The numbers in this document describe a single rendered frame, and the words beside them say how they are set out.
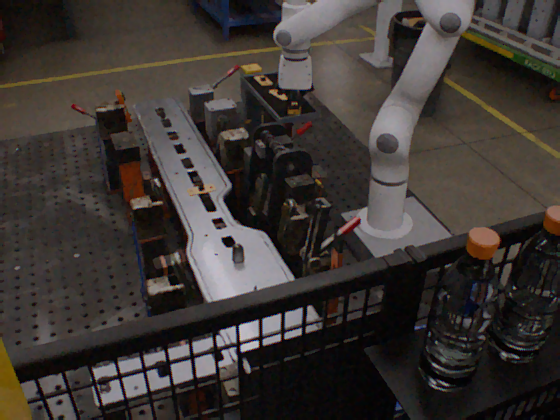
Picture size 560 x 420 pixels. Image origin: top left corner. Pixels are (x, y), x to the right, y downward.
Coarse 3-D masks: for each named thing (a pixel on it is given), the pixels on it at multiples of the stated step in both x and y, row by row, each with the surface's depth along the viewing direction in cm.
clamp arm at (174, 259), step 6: (174, 258) 130; (180, 258) 131; (174, 264) 130; (180, 264) 130; (174, 270) 131; (180, 270) 131; (180, 276) 132; (180, 282) 133; (186, 282) 134; (186, 288) 135; (192, 288) 138; (186, 294) 136; (192, 294) 137
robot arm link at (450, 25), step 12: (384, 0) 154; (420, 0) 146; (432, 0) 143; (444, 0) 140; (456, 0) 140; (420, 12) 147; (432, 12) 143; (444, 12) 140; (456, 12) 139; (468, 12) 141; (432, 24) 144; (444, 24) 142; (456, 24) 141; (468, 24) 142; (456, 36) 145
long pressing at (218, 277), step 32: (160, 128) 206; (192, 128) 206; (160, 160) 187; (192, 160) 188; (224, 192) 172; (192, 224) 159; (192, 256) 149; (224, 256) 149; (256, 256) 149; (224, 288) 139; (288, 320) 131
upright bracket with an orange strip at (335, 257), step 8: (336, 232) 125; (336, 240) 125; (336, 248) 126; (336, 256) 127; (336, 264) 128; (328, 304) 137; (336, 304) 135; (328, 312) 138; (336, 312) 136; (328, 320) 140; (336, 320) 138
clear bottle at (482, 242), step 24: (480, 240) 53; (456, 264) 56; (480, 264) 54; (456, 288) 55; (480, 288) 54; (432, 312) 60; (456, 312) 56; (480, 312) 55; (432, 336) 60; (456, 336) 57; (480, 336) 57; (432, 360) 61; (456, 360) 59; (432, 384) 63; (456, 384) 61
